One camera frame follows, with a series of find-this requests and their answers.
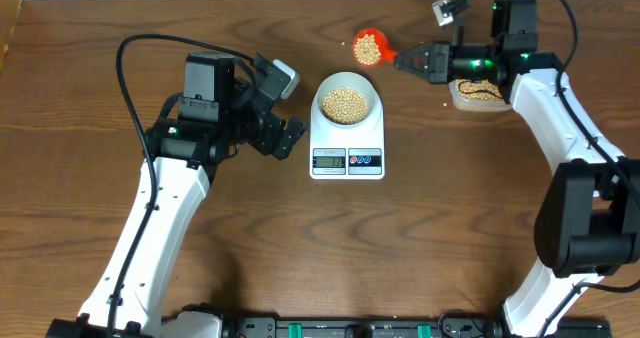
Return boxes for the white round bowl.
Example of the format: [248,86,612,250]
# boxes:
[312,72,380,128]

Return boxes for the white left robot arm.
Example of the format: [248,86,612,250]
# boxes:
[47,52,307,337]

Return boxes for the red plastic measuring scoop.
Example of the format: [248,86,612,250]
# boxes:
[352,28,398,68]

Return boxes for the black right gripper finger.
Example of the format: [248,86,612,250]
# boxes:
[394,43,431,66]
[394,63,431,82]

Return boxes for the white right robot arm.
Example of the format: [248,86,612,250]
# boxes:
[392,0,639,337]

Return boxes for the clear plastic container of beans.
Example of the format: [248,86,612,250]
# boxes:
[448,79,512,113]

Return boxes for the white digital kitchen scale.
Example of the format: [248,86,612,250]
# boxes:
[309,95,385,180]

